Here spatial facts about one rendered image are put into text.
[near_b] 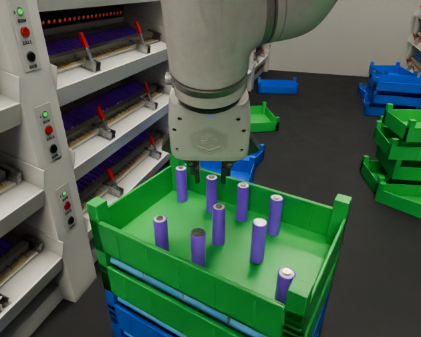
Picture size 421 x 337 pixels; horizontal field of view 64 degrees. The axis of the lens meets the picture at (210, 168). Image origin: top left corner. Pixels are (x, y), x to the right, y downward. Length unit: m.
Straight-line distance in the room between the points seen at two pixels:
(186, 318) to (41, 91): 0.52
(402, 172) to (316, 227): 0.96
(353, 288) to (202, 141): 0.75
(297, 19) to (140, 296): 0.40
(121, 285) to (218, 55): 0.36
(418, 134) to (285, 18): 1.12
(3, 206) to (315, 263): 0.58
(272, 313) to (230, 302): 0.05
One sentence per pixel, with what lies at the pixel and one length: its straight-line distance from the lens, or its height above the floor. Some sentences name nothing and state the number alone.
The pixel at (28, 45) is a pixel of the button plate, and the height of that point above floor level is 0.64.
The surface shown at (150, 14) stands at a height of 0.64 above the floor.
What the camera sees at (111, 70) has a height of 0.54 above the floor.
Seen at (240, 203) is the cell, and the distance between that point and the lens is 0.53.
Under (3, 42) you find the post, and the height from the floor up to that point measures 0.65.
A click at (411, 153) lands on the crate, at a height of 0.19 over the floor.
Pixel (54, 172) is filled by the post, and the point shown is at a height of 0.37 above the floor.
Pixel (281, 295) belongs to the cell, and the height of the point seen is 0.44.
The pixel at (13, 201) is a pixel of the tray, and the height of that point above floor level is 0.36.
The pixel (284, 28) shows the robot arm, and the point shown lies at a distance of 0.34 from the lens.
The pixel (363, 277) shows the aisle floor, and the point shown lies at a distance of 1.11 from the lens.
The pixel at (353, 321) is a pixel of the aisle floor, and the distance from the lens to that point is 0.99.
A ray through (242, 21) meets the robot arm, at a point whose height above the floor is 0.71.
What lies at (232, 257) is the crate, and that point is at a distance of 0.48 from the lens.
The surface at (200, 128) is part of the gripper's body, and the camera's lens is 0.40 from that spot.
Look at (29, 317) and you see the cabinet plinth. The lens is 0.97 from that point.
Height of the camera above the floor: 0.74
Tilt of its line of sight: 28 degrees down
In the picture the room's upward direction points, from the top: straight up
